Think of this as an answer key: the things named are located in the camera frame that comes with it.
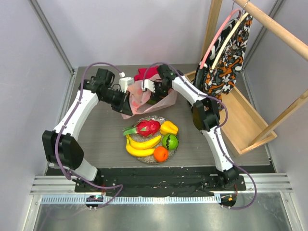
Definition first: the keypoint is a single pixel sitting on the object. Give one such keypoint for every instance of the patterned orange black garment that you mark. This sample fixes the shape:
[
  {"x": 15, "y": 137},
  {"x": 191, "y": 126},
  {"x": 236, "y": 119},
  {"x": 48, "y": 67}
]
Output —
[{"x": 222, "y": 79}]

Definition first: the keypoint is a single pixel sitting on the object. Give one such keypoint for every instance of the pink clothes hanger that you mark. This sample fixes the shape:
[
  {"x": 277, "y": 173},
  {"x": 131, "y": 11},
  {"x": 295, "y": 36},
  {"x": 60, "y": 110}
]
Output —
[{"x": 217, "y": 36}]

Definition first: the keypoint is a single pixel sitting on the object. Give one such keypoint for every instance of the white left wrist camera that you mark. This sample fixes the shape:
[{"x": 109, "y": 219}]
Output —
[{"x": 125, "y": 81}]

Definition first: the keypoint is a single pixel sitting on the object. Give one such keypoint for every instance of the green fake watermelon ball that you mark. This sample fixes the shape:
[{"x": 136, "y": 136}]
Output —
[{"x": 170, "y": 142}]

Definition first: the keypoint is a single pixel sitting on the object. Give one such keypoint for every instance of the red fake dragon fruit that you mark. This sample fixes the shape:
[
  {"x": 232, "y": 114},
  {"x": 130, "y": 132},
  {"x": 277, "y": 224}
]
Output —
[{"x": 145, "y": 128}]

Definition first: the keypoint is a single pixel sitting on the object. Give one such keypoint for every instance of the black white striped garment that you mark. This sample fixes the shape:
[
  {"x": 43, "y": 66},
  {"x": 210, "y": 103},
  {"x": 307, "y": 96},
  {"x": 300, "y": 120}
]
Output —
[{"x": 199, "y": 77}]

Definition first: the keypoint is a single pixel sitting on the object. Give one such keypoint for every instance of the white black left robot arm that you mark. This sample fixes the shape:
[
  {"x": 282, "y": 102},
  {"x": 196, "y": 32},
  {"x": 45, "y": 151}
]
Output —
[{"x": 61, "y": 146}]

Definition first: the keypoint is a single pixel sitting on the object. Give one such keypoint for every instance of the wooden clothes rack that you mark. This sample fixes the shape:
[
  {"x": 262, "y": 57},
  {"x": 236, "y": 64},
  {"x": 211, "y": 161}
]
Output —
[{"x": 245, "y": 129}]

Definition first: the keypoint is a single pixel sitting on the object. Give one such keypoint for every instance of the pink plastic bag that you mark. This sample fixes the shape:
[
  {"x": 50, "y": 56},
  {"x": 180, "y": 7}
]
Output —
[{"x": 140, "y": 100}]

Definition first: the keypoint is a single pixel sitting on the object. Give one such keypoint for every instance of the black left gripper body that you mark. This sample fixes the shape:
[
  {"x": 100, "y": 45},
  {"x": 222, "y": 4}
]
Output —
[{"x": 118, "y": 98}]

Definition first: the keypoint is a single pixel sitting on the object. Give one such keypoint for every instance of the cream clothes hanger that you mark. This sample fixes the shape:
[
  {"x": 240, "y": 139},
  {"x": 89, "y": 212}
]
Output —
[{"x": 227, "y": 40}]

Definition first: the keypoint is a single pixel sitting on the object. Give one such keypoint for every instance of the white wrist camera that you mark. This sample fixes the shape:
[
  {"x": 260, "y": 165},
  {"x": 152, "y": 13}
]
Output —
[
  {"x": 148, "y": 85},
  {"x": 125, "y": 81}
]

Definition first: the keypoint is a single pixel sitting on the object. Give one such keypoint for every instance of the yellow fake bell pepper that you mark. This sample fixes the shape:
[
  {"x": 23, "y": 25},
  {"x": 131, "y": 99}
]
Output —
[{"x": 168, "y": 128}]

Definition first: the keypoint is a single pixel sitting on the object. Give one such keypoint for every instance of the round plate of rice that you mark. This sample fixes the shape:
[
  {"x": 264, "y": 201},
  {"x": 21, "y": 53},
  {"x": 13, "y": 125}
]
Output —
[{"x": 150, "y": 159}]

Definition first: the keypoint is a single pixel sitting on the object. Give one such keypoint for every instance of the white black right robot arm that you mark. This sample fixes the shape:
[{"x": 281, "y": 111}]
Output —
[{"x": 206, "y": 118}]

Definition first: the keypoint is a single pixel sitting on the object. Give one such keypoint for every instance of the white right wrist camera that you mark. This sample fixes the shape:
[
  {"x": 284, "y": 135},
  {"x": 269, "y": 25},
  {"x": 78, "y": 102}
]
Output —
[{"x": 148, "y": 85}]

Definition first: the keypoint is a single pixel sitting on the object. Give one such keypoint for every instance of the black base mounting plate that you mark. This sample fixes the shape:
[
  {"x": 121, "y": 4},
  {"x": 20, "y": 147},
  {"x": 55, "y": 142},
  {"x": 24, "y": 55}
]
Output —
[{"x": 167, "y": 181}]

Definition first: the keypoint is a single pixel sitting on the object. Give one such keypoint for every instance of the orange fake tangerine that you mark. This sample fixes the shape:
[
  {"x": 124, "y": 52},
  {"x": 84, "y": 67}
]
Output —
[{"x": 160, "y": 154}]

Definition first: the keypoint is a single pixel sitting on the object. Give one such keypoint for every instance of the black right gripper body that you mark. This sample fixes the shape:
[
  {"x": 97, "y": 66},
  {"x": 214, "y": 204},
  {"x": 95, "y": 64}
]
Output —
[{"x": 156, "y": 91}]

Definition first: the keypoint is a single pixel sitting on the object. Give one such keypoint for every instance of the red folded cloth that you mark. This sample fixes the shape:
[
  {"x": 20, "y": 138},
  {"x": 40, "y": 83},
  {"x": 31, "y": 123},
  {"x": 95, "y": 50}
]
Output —
[{"x": 149, "y": 74}]

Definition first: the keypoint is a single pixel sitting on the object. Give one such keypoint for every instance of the yellow fake banana bunch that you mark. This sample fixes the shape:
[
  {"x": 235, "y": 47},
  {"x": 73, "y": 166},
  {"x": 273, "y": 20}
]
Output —
[{"x": 142, "y": 149}]

